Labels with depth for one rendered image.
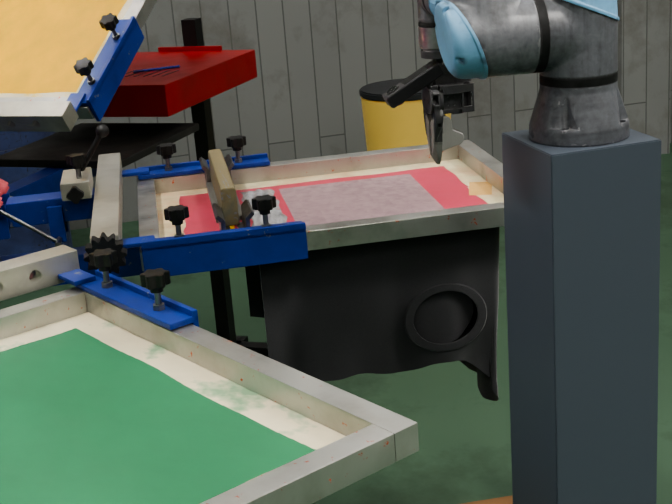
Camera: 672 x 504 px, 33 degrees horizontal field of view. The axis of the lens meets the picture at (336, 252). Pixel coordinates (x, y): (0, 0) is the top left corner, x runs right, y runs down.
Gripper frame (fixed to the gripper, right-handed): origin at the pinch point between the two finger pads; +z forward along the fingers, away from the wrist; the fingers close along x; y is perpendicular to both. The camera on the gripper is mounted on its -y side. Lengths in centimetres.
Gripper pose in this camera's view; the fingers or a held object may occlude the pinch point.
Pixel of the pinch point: (433, 157)
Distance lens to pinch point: 214.9
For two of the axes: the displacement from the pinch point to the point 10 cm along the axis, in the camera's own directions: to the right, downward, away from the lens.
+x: -1.7, -3.0, 9.4
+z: 0.7, 9.5, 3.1
